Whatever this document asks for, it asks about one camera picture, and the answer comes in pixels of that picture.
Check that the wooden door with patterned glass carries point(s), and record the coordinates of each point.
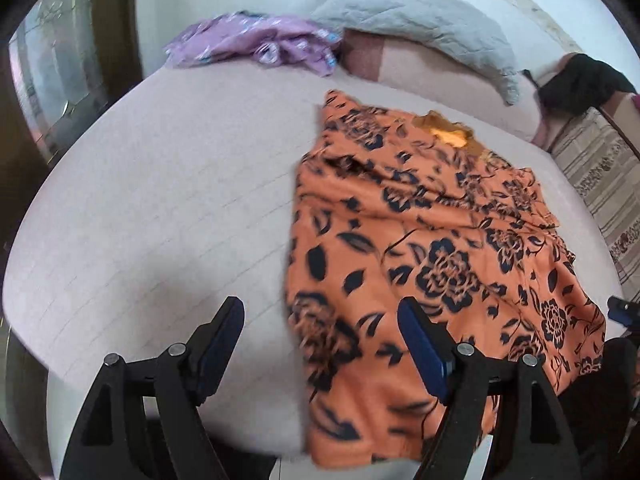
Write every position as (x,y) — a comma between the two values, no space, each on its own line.
(60,70)

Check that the black cloth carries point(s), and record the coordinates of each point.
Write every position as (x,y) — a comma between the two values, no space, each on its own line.
(580,82)

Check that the striped floral headboard cushion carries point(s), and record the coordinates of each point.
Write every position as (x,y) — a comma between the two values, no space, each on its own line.
(600,170)

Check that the pink quilted bed cover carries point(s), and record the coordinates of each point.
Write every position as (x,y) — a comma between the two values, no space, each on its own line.
(175,200)

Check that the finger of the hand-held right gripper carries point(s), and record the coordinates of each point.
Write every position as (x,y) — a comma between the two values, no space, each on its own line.
(622,312)

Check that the grey quilted pillow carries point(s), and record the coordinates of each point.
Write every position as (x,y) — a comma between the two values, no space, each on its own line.
(415,20)

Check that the purple floral garment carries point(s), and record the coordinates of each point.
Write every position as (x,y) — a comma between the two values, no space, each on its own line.
(250,42)

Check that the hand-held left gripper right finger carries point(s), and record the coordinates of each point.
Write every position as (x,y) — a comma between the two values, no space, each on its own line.
(425,355)

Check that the pink bolster cushion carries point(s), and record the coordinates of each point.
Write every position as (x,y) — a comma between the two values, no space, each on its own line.
(430,80)

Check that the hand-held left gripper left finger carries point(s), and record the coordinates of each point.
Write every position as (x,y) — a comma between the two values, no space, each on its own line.
(216,355)

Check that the orange black floral garment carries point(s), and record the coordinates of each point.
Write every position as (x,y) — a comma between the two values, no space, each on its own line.
(400,240)

